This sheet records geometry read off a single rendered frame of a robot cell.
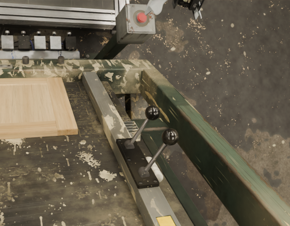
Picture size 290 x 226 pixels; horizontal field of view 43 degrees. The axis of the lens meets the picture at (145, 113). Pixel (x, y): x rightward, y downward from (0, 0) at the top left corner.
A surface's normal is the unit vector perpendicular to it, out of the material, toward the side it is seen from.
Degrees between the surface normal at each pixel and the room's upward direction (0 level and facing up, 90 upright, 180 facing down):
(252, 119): 0
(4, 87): 60
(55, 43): 0
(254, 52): 0
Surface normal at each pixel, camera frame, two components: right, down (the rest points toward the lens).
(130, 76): 0.30, 0.44
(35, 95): 0.10, -0.90
